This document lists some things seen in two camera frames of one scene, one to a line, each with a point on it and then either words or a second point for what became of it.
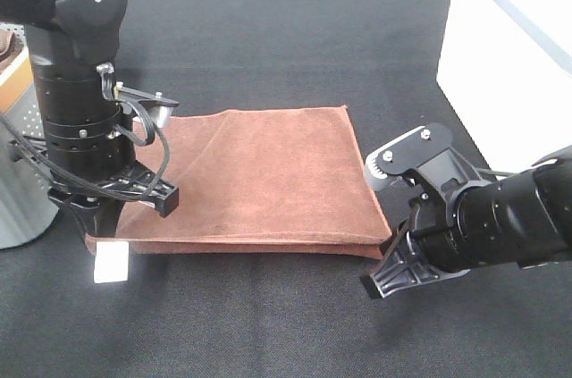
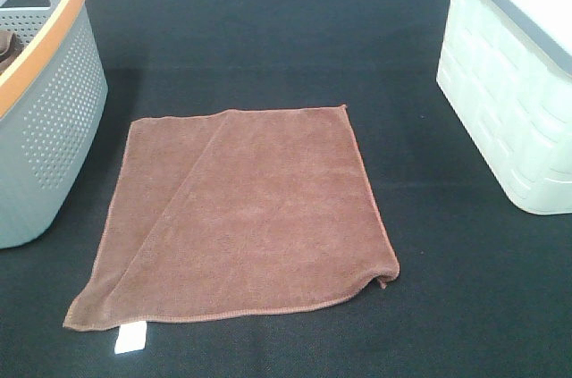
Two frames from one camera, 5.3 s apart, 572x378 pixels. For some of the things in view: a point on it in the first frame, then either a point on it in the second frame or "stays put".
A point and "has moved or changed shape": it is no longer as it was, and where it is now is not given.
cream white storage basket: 505,57 stays put
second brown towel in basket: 11,45 stays put
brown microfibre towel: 281,181 has moved or changed shape
